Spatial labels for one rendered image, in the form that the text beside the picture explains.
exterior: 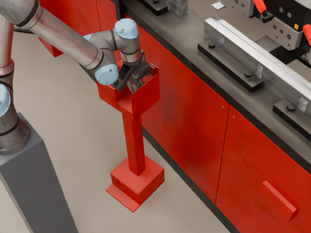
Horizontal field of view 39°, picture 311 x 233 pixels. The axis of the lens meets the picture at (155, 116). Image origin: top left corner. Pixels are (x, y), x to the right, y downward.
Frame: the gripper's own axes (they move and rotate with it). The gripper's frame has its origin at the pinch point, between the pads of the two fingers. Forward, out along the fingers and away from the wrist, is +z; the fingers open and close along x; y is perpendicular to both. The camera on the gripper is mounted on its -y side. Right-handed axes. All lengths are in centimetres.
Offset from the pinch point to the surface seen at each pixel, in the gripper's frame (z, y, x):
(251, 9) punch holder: -39, 28, -33
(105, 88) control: -2.5, -6.3, 9.7
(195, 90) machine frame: 0.2, 16.1, -18.1
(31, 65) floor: 75, 16, 125
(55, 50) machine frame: 71, 34, 118
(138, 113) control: 4.7, -4.1, -4.9
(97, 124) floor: 74, 9, 52
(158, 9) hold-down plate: -14.5, 32.5, 13.8
